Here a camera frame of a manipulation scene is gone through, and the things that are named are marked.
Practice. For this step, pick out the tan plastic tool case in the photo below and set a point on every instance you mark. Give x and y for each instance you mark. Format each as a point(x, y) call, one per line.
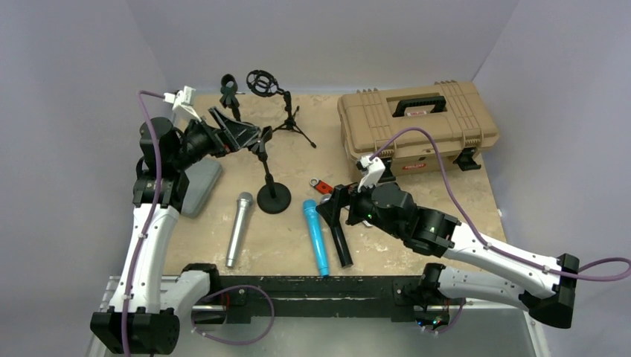
point(415, 130)

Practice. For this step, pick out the black round base mic stand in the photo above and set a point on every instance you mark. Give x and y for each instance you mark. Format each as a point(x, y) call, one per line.
point(229, 90)

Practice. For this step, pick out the black microphone with mesh head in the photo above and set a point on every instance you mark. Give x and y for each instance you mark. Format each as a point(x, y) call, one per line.
point(342, 249)

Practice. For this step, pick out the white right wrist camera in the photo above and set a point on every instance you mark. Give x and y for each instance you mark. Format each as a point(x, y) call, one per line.
point(371, 168)

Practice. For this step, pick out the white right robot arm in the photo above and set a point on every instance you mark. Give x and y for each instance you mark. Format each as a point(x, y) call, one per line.
point(535, 283)

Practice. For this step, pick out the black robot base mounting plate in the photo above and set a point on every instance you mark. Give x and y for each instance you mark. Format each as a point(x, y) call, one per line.
point(397, 298)

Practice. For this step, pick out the silver mesh head microphone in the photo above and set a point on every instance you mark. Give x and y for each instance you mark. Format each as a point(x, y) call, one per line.
point(244, 202)

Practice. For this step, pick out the red handled adjustable wrench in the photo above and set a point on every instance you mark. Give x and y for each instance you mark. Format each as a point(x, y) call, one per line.
point(320, 186)

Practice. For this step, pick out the blue foam covered microphone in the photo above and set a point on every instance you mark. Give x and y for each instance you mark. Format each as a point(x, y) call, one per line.
point(313, 223)

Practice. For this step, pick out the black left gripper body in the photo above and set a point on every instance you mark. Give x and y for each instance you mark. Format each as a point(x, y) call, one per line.
point(201, 141)

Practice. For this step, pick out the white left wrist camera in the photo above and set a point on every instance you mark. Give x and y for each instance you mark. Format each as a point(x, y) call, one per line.
point(182, 103)

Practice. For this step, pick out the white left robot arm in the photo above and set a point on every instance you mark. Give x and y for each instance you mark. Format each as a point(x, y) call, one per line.
point(196, 279)

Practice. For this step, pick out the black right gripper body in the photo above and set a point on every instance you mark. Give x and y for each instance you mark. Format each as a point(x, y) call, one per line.
point(361, 207)

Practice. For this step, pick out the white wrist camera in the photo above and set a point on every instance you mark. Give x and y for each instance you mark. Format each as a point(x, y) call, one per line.
point(371, 168)
point(182, 103)

